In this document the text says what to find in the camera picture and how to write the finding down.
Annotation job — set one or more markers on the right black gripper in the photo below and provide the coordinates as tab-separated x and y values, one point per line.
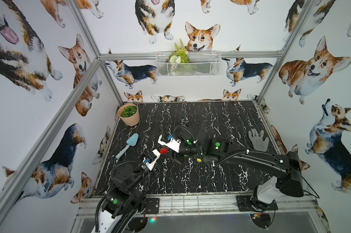
182	139

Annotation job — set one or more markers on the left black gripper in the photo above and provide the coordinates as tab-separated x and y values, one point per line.
143	168

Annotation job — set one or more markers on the red paint jar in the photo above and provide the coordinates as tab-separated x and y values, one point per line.
163	151

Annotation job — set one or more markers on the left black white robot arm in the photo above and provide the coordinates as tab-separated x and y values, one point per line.
124	200

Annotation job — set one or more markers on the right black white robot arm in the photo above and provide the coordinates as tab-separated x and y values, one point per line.
285	169

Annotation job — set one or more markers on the light blue garden trowel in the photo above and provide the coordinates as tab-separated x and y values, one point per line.
131	142

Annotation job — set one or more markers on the beige pot with green plant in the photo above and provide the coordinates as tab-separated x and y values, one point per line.
129	114

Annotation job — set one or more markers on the grey rubber glove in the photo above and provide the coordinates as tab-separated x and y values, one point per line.
257	140

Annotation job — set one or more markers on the green fern plant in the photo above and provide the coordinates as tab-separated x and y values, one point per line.
180	54

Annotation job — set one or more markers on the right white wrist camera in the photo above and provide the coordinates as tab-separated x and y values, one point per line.
170	143

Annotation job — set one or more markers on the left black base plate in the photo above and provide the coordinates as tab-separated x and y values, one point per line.
152	206

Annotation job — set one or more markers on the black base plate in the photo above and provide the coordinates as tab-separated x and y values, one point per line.
152	206
245	203

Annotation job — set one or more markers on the white wire wall basket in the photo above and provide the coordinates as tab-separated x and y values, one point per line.
189	64

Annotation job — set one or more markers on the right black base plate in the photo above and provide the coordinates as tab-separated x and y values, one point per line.
245	203

